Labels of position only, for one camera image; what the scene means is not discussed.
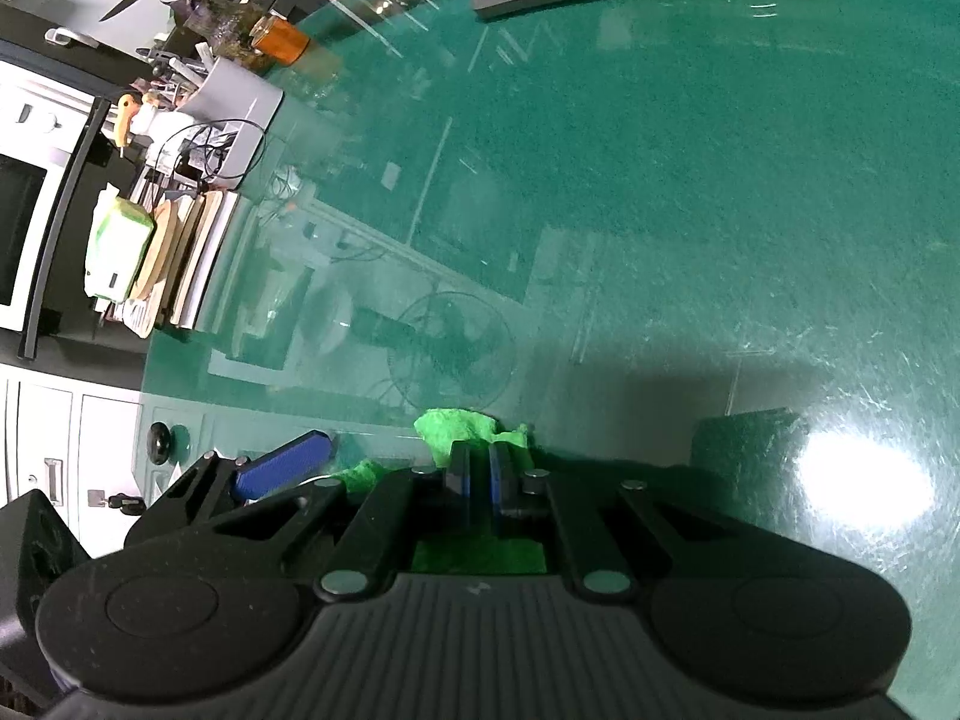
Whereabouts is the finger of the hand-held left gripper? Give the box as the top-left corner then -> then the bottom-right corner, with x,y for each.
148,430 -> 334,524

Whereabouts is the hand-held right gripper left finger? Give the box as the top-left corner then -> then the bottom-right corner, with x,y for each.
124,442 -> 475,606

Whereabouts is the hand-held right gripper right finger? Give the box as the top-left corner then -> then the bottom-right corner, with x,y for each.
487,442 -> 827,602

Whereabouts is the green cleaning cloth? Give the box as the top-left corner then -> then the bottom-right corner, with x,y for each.
336,407 -> 547,576

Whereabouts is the white cabinet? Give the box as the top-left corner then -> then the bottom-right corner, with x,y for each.
0,364 -> 145,527

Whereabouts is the stack of books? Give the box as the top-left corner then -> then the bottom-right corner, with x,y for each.
154,190 -> 242,332

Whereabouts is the plain round wooden board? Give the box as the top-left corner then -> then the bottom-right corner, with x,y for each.
129,199 -> 182,302

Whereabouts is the green wet wipes pack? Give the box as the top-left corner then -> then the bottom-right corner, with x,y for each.
84,186 -> 157,302

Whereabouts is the white microwave oven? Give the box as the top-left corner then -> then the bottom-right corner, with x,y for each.
0,60 -> 102,336

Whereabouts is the orange jar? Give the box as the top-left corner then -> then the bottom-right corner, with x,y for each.
251,15 -> 311,65

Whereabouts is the black cable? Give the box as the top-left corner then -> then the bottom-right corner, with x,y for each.
154,118 -> 269,193

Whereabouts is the white holder with cables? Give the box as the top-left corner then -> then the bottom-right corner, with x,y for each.
191,58 -> 285,176

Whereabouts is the yellow handled screwdriver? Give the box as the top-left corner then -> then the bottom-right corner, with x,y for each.
110,93 -> 144,159

